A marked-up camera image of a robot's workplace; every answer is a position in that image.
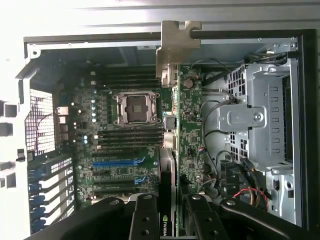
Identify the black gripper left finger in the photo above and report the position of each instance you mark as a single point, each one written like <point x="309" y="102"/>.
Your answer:
<point x="146" y="220"/>

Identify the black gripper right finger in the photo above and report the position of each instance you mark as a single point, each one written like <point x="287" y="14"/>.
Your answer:
<point x="202" y="222"/>

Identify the green motherboard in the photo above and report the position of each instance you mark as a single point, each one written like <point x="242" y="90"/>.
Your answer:
<point x="117" y="172"/>

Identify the blue expansion slot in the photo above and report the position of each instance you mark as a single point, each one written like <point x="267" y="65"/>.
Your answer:
<point x="117" y="163"/>

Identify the silver disk bay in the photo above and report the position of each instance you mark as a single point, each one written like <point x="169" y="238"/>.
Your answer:
<point x="285" y="195"/>

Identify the metal CPU socket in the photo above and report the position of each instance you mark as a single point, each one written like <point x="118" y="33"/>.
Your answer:
<point x="136" y="107"/>

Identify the perforated metal disk bay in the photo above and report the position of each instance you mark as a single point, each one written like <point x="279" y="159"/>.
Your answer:
<point x="262" y="125"/>

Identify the black open PC case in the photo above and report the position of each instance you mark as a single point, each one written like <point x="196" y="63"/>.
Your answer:
<point x="100" y="37"/>

